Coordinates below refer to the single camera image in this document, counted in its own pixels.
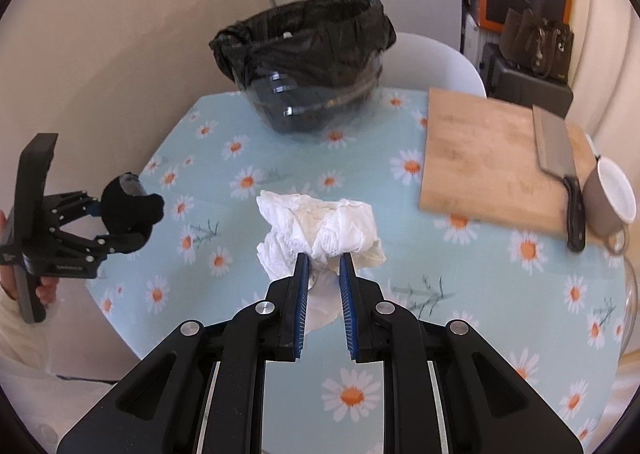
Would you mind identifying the black sock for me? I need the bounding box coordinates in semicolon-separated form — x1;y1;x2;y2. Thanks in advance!
100;173;166;255

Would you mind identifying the daisy print tablecloth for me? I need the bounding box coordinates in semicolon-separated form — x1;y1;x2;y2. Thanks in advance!
85;86;631;454

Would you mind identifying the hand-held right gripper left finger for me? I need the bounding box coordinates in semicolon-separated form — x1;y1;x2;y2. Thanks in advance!
56;252;311;454

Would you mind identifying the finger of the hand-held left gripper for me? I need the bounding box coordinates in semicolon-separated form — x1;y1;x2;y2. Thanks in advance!
52;229;151;267
47;190;106;230

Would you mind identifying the white chair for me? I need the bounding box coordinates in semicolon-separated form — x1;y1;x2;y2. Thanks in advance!
385;32;487;97

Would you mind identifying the black low cabinet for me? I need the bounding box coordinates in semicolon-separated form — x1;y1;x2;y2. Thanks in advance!
482;41;575;120

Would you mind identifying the person's left hand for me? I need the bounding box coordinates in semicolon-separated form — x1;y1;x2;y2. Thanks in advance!
0;211;60;309

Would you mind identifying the wooden cutting board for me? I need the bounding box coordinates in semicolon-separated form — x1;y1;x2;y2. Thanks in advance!
418;87;596;235

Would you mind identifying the steel cleaver black handle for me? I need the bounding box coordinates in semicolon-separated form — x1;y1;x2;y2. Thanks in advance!
532;104;587;253

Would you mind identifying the brown handbag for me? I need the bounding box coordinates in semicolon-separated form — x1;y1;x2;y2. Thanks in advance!
501;8;575;82

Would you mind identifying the brown mug white inside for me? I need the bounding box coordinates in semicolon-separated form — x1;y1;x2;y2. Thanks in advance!
582;156;638;255

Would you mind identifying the cream curtain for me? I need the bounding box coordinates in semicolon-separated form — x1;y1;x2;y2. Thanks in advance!
570;0;640;160

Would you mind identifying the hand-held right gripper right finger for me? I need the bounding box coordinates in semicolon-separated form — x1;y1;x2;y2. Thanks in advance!
339;254;585;454

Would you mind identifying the white tissue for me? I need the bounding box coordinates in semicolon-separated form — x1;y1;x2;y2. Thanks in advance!
256;190;387;332

